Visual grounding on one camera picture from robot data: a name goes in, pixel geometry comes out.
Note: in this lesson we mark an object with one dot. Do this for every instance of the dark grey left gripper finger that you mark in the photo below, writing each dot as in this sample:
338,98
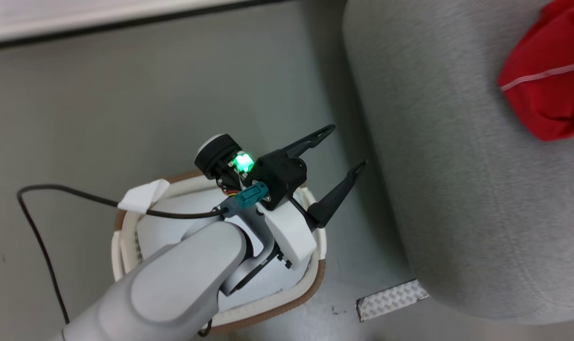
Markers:
334,199
302,144

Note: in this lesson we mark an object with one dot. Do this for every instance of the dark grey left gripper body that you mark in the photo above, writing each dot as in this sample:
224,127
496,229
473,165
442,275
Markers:
279,177

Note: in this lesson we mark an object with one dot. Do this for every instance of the red cloth garment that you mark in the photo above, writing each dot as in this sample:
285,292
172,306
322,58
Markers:
547,90

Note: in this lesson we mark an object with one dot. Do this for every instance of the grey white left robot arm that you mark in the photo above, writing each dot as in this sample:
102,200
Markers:
173,289

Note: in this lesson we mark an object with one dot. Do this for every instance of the grey fabric sofa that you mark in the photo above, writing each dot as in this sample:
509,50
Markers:
457,189

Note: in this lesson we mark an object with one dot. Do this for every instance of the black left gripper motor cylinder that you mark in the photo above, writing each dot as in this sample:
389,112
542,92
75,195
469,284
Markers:
215,156

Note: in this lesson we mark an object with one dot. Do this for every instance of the silver patterned metal plate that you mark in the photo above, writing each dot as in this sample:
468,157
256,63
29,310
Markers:
391,299

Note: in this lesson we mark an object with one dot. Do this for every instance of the white laundry basket brown rim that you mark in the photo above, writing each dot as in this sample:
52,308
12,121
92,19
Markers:
277,303

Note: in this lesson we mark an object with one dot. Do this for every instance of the white tape label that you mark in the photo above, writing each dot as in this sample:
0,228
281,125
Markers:
142,198

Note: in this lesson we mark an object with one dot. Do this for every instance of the white and black baseboard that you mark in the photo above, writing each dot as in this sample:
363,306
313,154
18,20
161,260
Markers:
78,21

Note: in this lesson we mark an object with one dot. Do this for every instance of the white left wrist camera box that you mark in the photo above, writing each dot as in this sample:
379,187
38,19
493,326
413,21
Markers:
291,234

